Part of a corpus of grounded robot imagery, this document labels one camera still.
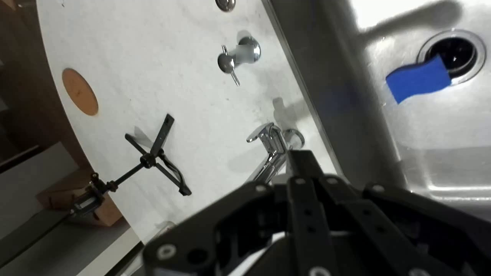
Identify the brown round coaster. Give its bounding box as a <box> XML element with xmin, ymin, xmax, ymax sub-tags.
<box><xmin>61</xmin><ymin>68</ymin><xmax>98</xmax><ymax>117</ymax></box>

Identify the blue sponge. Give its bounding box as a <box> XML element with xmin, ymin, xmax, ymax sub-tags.
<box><xmin>385</xmin><ymin>56</ymin><xmax>451</xmax><ymax>105</ymax></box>

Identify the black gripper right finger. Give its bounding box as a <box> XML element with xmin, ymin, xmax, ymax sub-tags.
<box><xmin>319</xmin><ymin>177</ymin><xmax>457</xmax><ymax>276</ymax></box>

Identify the chrome round countertop button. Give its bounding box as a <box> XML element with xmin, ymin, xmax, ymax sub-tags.
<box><xmin>214</xmin><ymin>0</ymin><xmax>236</xmax><ymax>13</ymax></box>

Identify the black camera tripod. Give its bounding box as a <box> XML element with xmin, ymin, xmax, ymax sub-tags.
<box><xmin>90</xmin><ymin>114</ymin><xmax>191</xmax><ymax>197</ymax></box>

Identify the stainless steel sink basin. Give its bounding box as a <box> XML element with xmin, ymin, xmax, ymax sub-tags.
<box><xmin>262</xmin><ymin>0</ymin><xmax>491</xmax><ymax>220</ymax></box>

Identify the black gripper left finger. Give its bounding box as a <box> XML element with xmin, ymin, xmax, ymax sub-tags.
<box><xmin>286</xmin><ymin>151</ymin><xmax>336</xmax><ymax>276</ymax></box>

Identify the chrome kitchen faucet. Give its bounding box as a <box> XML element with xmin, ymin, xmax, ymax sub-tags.
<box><xmin>247</xmin><ymin>123</ymin><xmax>305</xmax><ymax>183</ymax></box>

